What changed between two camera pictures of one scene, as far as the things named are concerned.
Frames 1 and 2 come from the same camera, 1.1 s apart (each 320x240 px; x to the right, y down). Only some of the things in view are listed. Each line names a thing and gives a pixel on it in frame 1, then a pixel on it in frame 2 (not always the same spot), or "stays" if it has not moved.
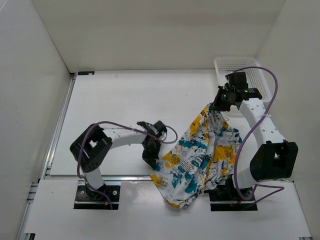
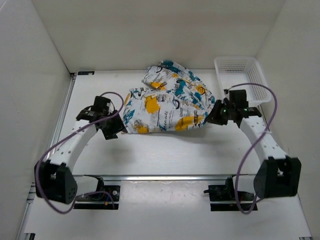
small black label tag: x=90 y=73 stays
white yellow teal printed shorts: x=205 y=157 to x=172 y=99
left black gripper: x=150 y=158 to x=118 y=126
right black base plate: x=226 y=198 stays
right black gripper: x=217 y=105 to x=213 y=117
